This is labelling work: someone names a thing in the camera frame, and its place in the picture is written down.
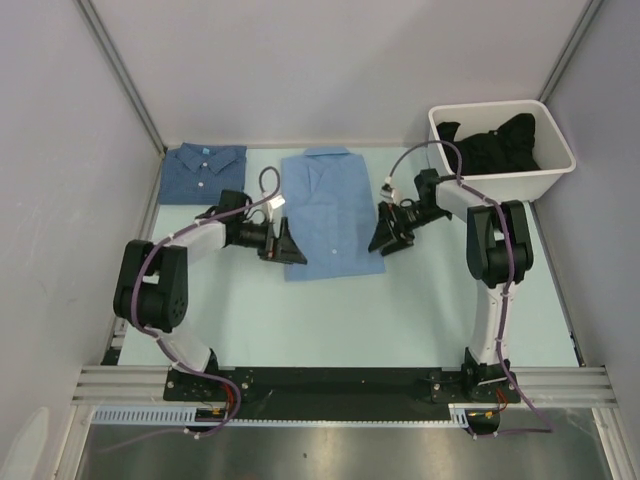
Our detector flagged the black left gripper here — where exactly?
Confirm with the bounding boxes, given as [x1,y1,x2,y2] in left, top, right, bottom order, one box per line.
[233,218,306,265]

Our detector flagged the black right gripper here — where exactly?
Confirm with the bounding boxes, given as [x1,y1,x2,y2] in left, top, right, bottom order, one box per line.
[368,200,449,256]

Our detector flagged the light blue long sleeve shirt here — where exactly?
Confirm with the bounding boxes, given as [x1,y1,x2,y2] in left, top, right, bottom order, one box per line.
[281,146,386,282]

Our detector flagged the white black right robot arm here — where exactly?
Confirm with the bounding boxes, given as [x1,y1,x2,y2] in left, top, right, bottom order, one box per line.
[368,169,534,404]

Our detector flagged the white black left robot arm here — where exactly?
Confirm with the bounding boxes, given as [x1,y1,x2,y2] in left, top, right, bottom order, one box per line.
[113,190,307,400]

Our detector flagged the folded dark blue checked shirt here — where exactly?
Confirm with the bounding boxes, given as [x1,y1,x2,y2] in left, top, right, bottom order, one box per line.
[157,143,247,206]

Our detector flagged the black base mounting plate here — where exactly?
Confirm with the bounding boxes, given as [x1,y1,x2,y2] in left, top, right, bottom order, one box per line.
[163,365,522,422]

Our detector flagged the white plastic bin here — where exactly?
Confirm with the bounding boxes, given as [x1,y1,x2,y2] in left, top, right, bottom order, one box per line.
[428,100,576,202]

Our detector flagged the black shirt in bin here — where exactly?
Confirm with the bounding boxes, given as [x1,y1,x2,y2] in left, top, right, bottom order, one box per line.
[436,113,540,176]

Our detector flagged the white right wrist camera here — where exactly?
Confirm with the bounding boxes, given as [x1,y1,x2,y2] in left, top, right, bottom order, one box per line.
[380,183,403,205]

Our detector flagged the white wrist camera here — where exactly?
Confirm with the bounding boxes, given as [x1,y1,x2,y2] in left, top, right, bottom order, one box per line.
[380,183,403,205]
[265,194,286,221]

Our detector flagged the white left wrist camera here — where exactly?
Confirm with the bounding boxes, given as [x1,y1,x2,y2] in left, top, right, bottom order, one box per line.
[265,194,286,221]

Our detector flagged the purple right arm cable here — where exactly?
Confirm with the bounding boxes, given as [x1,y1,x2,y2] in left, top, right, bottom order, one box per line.
[385,141,553,438]

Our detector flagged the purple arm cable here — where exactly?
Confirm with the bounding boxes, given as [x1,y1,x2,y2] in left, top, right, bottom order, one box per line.
[99,166,282,443]
[385,141,553,438]

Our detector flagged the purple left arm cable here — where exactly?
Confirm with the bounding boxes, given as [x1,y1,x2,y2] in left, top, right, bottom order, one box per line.
[99,166,282,443]

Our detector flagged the white slotted cable duct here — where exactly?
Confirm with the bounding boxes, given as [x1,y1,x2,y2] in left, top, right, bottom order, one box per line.
[92,405,468,429]

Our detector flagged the aluminium frame rail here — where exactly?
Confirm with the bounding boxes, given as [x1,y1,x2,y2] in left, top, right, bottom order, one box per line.
[71,366,617,408]

